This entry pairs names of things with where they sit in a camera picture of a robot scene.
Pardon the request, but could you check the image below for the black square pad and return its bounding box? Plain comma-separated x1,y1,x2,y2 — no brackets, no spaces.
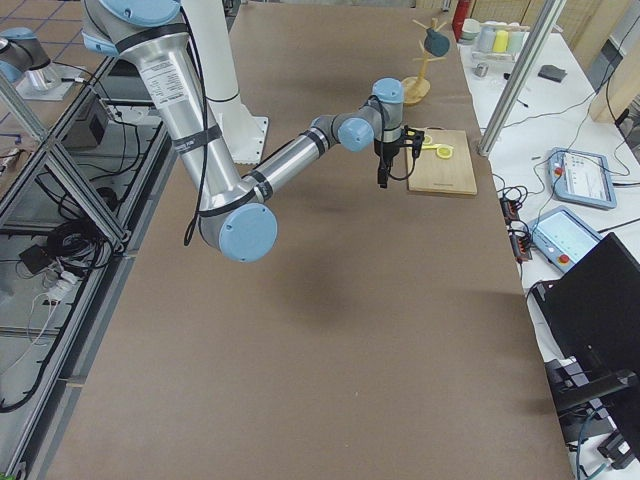
537,64,567,83

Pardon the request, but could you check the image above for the small metal cup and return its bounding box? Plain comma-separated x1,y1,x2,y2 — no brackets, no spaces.
473,62,489,78

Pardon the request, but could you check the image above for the wooden cup rack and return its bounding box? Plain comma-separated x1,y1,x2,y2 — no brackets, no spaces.
401,18,446,106

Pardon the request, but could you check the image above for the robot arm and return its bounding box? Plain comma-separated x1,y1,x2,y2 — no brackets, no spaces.
82,1,424,262

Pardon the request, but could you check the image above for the grey plastic cup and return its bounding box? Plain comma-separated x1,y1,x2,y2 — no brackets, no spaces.
477,26,496,53

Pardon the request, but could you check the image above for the light blue cup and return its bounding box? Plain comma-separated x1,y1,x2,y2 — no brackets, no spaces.
506,30,525,56

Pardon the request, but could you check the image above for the aluminium frame post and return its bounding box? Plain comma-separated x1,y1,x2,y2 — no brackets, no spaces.
478,0,566,157

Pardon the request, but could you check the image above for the white bowl stack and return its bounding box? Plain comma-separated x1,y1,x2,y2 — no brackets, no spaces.
460,18,481,42

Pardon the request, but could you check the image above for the blue teach pendant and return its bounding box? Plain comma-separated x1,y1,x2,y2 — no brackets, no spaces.
529,206,603,273
548,147,617,210

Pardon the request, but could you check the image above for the black monitor stand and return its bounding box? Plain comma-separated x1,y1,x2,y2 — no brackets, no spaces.
545,359,639,443

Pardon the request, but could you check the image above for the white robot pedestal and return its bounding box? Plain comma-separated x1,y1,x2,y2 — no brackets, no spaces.
182,0,269,165

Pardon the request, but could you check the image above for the bamboo cutting board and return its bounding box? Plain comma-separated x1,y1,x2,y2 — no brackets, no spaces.
407,128,478,196

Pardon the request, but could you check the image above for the black monitor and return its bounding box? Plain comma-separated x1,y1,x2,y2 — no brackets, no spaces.
529,231,640,436

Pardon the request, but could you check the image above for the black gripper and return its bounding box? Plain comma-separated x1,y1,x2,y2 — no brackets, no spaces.
377,125,425,189

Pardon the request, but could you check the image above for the yellow plastic cup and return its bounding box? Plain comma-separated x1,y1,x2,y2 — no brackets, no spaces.
492,29,509,54

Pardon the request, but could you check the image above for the dark teal mug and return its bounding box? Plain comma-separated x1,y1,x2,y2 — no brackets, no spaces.
423,28,450,58

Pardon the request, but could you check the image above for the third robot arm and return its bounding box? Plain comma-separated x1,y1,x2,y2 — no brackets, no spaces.
1,27,71,101

